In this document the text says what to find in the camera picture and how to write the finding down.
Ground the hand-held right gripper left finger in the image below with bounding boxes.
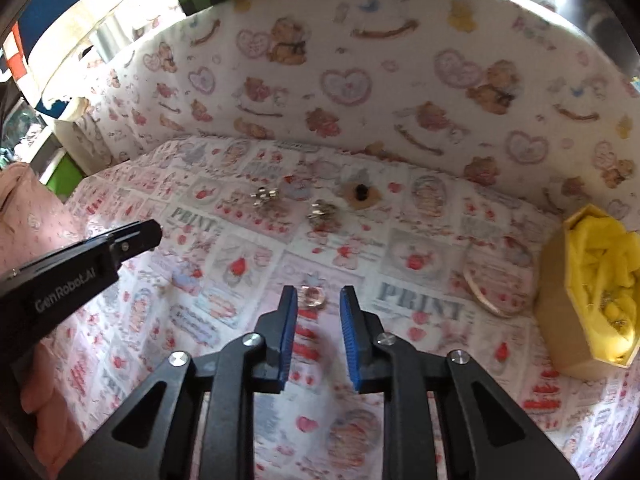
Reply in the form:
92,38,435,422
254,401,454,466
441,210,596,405
57,285,299,480

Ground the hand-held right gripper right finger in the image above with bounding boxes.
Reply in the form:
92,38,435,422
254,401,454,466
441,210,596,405
339,285,581,480

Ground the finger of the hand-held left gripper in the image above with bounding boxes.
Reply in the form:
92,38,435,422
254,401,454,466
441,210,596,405
102,220,164,267

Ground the pink gem ring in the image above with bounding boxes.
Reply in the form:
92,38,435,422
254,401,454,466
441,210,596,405
298,285,328,310

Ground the silver earring cluster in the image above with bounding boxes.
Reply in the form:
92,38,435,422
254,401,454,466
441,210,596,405
307,199,337,223
249,186,281,209

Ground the gold bangle bracelet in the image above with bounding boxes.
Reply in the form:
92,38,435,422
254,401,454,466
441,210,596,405
462,245,538,318

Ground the octagonal cardboard jewelry box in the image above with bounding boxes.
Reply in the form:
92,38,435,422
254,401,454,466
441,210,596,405
535,204,640,382

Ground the person's left forearm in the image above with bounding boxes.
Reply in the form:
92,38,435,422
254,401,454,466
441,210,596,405
20,347,87,461

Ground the strawberry printed cloth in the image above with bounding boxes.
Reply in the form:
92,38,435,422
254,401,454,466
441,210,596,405
40,135,636,480

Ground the pink dotted cloth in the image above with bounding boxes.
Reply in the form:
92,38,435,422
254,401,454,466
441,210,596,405
0,162,87,273

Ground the green storage box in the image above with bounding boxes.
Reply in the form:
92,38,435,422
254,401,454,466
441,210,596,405
45,152,84,199

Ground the metal cup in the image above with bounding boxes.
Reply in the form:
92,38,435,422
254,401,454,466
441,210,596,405
90,15,133,56

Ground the yellow cloth lining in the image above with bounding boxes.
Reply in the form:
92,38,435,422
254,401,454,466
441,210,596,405
570,212,640,361

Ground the teddy bear printed cloth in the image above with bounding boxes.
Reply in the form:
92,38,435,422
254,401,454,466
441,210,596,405
55,0,640,221

